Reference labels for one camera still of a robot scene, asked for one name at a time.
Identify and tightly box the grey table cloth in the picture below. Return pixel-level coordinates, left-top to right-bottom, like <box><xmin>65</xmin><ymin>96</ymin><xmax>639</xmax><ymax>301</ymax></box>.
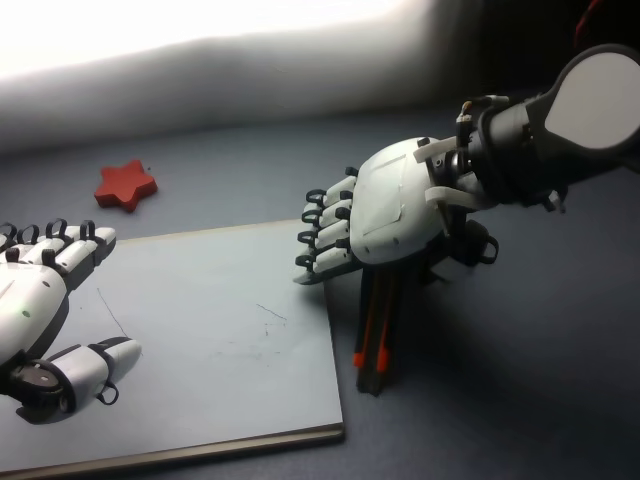
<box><xmin>0</xmin><ymin>94</ymin><xmax>640</xmax><ymax>480</ymax></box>

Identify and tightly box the white backdrop sheet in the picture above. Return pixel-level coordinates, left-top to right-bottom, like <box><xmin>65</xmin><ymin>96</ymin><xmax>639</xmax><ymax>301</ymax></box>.
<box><xmin>0</xmin><ymin>0</ymin><xmax>581</xmax><ymax>159</ymax></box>

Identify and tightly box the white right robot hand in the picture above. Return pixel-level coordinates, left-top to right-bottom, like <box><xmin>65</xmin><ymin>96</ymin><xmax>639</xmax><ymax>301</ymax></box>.
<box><xmin>291</xmin><ymin>136</ymin><xmax>501</xmax><ymax>287</ymax></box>

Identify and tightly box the orange black utility knife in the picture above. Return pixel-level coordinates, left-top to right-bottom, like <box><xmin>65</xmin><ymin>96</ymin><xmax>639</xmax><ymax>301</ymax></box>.
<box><xmin>352</xmin><ymin>257</ymin><xmax>401</xmax><ymax>399</ymax></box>

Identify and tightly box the red star block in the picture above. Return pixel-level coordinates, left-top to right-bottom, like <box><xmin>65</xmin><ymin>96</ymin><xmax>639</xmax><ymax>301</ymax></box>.
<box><xmin>93</xmin><ymin>158</ymin><xmax>160</xmax><ymax>215</ymax></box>

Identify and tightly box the white paper board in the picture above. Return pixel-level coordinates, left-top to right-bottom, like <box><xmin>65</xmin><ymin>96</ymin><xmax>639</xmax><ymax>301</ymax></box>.
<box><xmin>0</xmin><ymin>218</ymin><xmax>347</xmax><ymax>475</ymax></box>

